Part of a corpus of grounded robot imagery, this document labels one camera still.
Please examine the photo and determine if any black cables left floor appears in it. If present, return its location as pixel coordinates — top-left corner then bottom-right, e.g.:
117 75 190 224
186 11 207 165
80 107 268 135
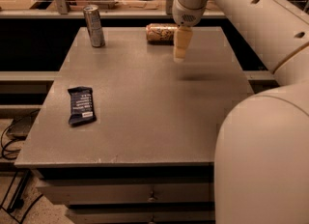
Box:
0 110 44 224

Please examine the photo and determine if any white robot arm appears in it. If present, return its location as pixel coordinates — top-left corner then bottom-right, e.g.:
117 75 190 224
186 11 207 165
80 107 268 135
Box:
172 0 309 224

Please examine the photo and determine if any tall silver can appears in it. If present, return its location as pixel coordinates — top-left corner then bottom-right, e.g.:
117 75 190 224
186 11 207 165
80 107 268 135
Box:
83 5 105 47

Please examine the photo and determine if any grey drawer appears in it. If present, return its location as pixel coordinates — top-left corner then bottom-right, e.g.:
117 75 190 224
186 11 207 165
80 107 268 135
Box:
66 204 215 224
37 178 214 205

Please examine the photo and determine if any grey box on floor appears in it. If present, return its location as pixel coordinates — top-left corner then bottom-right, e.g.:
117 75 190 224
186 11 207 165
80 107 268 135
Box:
6 116 35 140

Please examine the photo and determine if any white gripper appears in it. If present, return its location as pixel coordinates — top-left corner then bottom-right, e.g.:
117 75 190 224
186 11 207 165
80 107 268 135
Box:
172 0 206 63

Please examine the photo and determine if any grey drawer cabinet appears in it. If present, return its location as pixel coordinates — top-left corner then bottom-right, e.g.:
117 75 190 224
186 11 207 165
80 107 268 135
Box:
14 26 255 224

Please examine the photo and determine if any dark blue snack wrapper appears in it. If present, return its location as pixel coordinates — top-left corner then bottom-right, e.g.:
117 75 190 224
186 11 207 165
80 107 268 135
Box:
68 87 97 126

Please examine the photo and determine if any upper grey drawer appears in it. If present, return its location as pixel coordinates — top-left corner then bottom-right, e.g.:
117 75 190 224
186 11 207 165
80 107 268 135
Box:
37 178 214 205

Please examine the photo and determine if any lower grey drawer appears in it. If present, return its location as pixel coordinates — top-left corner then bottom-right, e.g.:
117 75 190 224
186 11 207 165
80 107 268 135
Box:
66 204 215 224

